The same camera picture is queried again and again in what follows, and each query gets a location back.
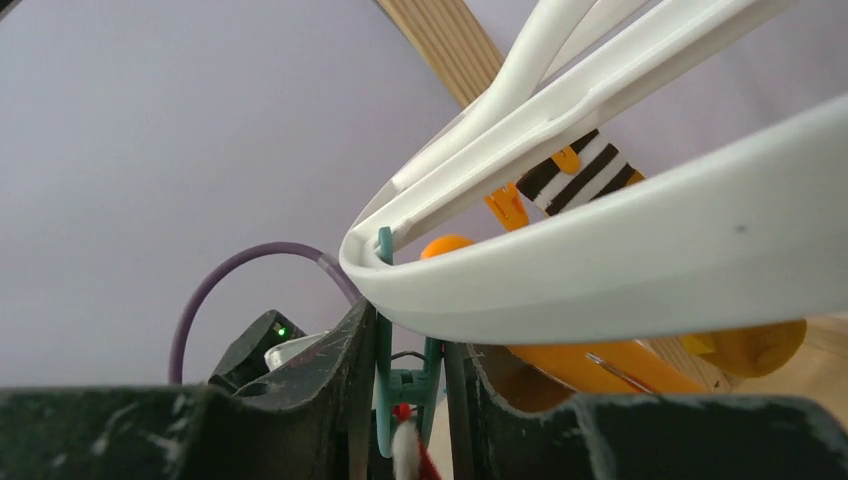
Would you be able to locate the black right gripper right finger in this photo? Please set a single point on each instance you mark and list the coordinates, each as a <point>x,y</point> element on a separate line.
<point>508,421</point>

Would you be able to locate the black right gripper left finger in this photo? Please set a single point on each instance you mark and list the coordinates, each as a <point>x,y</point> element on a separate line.
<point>309,419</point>

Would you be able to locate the white round clip hanger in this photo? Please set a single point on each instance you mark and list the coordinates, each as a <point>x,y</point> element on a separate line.
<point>758,227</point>

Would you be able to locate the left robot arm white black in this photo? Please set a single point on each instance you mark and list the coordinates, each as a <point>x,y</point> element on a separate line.
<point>267,344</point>

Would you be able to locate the orange plastic clothes clip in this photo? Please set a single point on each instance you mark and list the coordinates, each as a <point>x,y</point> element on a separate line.
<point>611,367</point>

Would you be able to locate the teal plastic clothes clip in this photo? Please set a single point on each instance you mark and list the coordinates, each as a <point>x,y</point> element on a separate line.
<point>418,388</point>

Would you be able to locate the wooden hanger stand frame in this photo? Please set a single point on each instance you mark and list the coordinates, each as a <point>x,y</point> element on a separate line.
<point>454,44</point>

